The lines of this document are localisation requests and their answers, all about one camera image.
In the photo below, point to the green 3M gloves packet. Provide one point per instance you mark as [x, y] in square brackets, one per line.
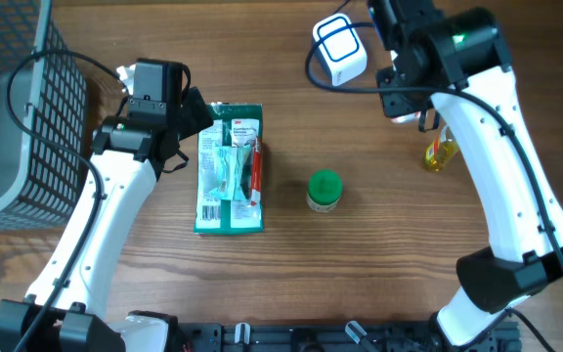
[234, 125]

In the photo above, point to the green lid white jar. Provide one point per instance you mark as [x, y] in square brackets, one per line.
[324, 190]

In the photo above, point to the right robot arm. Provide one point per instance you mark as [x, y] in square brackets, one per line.
[461, 67]

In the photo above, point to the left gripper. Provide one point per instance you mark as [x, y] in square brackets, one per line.
[194, 112]

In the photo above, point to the white barcode scanner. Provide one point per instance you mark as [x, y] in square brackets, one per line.
[343, 55]

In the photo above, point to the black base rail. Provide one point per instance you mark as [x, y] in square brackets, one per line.
[406, 336]

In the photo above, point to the red drink carton cup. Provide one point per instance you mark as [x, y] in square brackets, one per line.
[407, 118]

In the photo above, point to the yellow oil bottle silver cap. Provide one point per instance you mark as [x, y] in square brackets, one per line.
[441, 151]

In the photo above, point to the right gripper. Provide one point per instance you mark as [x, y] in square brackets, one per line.
[392, 107]

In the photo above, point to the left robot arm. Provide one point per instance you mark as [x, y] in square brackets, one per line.
[64, 308]

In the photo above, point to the red white tube packet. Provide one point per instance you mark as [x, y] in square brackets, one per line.
[256, 175]

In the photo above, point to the dark grey mesh basket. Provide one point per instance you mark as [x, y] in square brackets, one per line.
[43, 111]

